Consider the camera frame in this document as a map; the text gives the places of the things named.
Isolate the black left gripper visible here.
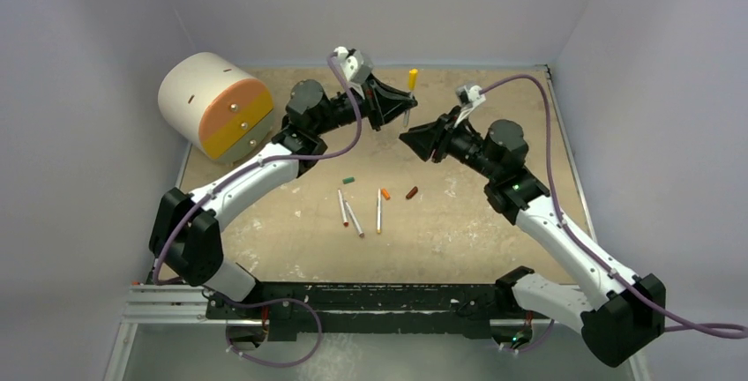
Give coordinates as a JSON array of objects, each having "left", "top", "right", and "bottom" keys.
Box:
[{"left": 313, "top": 74, "right": 416, "bottom": 138}]

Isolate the yellow pen cap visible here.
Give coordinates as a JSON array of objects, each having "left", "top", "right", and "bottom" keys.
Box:
[{"left": 408, "top": 68, "right": 419, "bottom": 92}]

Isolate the white pen orange tip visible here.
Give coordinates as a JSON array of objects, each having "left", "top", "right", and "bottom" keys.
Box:
[{"left": 376, "top": 189, "right": 383, "bottom": 234}]

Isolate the white pen grey tip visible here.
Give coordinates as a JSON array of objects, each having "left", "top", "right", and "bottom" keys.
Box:
[{"left": 343, "top": 200, "right": 365, "bottom": 238}]

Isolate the white pen yellow tip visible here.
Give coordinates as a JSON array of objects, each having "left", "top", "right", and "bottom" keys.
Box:
[{"left": 402, "top": 89, "right": 415, "bottom": 130}]

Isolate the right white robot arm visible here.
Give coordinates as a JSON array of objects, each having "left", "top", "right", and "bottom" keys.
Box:
[{"left": 399, "top": 108, "right": 666, "bottom": 368}]

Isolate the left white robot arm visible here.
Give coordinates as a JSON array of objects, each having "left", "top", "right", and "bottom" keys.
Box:
[{"left": 149, "top": 75, "right": 417, "bottom": 318}]

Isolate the brown pen cap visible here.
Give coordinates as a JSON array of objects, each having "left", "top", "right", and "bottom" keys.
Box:
[{"left": 406, "top": 186, "right": 419, "bottom": 200}]

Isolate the white pen red tip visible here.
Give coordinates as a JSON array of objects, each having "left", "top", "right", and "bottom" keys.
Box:
[{"left": 337, "top": 189, "right": 349, "bottom": 227}]

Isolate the round cream drawer cabinet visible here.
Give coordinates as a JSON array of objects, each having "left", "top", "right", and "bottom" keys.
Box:
[{"left": 157, "top": 52, "right": 274, "bottom": 164}]

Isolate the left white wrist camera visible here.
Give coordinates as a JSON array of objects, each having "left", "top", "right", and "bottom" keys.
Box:
[{"left": 333, "top": 46, "right": 374, "bottom": 86}]

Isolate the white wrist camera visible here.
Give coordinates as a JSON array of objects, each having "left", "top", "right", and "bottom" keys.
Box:
[
  {"left": 454, "top": 84, "right": 486, "bottom": 126},
  {"left": 333, "top": 46, "right": 374, "bottom": 86}
]

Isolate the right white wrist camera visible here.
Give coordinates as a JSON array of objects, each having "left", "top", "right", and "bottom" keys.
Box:
[{"left": 454, "top": 84, "right": 486, "bottom": 126}]

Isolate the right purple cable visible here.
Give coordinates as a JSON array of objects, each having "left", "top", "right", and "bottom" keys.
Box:
[{"left": 479, "top": 73, "right": 748, "bottom": 356}]

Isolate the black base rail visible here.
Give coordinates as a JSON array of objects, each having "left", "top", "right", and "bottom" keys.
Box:
[{"left": 204, "top": 281, "right": 544, "bottom": 348}]

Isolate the aluminium frame rail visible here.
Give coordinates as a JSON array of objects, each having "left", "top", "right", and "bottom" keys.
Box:
[{"left": 105, "top": 284, "right": 653, "bottom": 381}]

